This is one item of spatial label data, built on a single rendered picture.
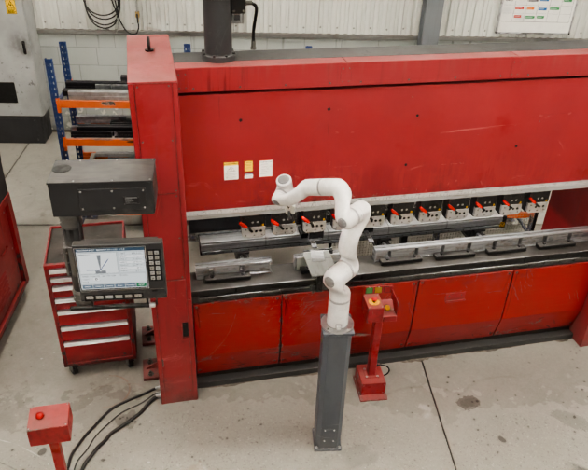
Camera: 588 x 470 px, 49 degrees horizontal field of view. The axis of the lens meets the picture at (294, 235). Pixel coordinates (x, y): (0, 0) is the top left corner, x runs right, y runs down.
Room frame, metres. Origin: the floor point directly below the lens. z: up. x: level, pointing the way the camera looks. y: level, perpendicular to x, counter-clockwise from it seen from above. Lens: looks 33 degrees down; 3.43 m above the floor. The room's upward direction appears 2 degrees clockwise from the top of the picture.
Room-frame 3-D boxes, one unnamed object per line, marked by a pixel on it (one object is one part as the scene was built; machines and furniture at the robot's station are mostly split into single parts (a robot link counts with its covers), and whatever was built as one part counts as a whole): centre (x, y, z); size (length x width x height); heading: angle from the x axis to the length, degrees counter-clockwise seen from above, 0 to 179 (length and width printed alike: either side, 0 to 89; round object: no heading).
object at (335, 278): (2.85, -0.25, 1.30); 0.19 x 0.12 x 0.24; 143
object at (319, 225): (3.62, -0.12, 1.26); 0.15 x 0.09 x 0.17; 104
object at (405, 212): (3.76, -0.70, 1.26); 0.15 x 0.09 x 0.17; 104
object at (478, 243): (3.93, -1.37, 0.92); 1.67 x 0.06 x 0.10; 104
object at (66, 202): (2.85, 0.96, 1.53); 0.51 x 0.25 x 0.85; 98
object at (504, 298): (3.74, -0.79, 0.42); 3.00 x 0.21 x 0.83; 104
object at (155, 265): (2.77, 0.90, 1.42); 0.45 x 0.12 x 0.36; 98
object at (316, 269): (3.48, -0.18, 1.00); 0.26 x 0.18 x 0.01; 14
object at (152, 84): (3.57, 0.84, 1.15); 0.85 x 0.25 x 2.30; 14
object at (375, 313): (3.40, -0.59, 0.75); 0.20 x 0.16 x 0.18; 99
